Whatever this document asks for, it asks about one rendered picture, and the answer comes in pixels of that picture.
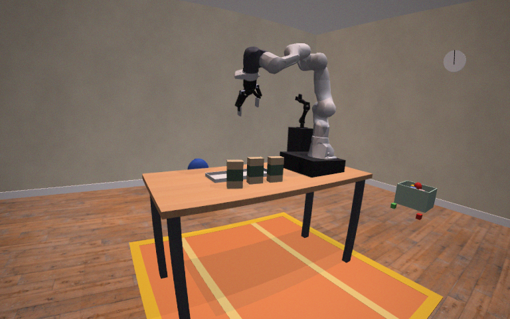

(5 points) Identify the brown block with dark green band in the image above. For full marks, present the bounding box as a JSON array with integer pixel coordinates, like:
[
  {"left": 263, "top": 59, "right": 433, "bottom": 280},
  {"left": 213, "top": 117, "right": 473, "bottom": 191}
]
[
  {"left": 266, "top": 156, "right": 284, "bottom": 183},
  {"left": 226, "top": 159, "right": 244, "bottom": 189},
  {"left": 246, "top": 157, "right": 264, "bottom": 184}
]

